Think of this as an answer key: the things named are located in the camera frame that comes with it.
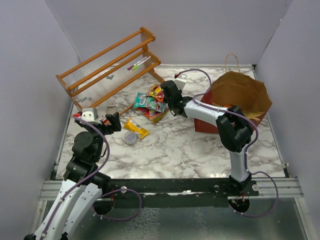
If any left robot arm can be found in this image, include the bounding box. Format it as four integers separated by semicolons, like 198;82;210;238
25;107;122;240

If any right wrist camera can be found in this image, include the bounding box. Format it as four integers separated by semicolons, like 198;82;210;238
174;73;188;91

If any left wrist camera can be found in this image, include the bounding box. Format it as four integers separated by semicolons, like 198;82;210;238
73;107;99;123

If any red brown paper bag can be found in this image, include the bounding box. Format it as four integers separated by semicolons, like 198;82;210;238
201;66;272;126

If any red rice cracker bag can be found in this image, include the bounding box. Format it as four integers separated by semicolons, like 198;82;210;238
212;102;232;108

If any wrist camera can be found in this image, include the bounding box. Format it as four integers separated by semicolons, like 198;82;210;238
174;73;188;91
73;107;99;123

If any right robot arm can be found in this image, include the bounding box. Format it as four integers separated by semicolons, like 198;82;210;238
160;80;253;196

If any small red white box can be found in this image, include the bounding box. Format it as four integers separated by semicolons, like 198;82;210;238
98;115;110;125

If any small grey open box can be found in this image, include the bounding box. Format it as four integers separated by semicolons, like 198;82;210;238
106;106;117;115

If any orange wooden rack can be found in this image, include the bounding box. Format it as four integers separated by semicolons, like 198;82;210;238
56;27;164;111

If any beige snack packet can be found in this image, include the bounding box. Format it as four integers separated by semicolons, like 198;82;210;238
244;111;264;122

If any teal Fox's candy bag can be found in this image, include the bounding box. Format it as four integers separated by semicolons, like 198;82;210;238
133;92;166;113

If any yellow snack bar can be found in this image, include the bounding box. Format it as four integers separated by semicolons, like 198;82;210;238
124;118;150;140

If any small clear plastic cup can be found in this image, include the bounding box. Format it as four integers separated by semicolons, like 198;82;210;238
123;131;138;145

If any orange fruit candy bag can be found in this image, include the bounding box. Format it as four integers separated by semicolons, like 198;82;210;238
136;107;169;124

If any black mounting rail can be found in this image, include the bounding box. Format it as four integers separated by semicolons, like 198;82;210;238
94;173;259;209

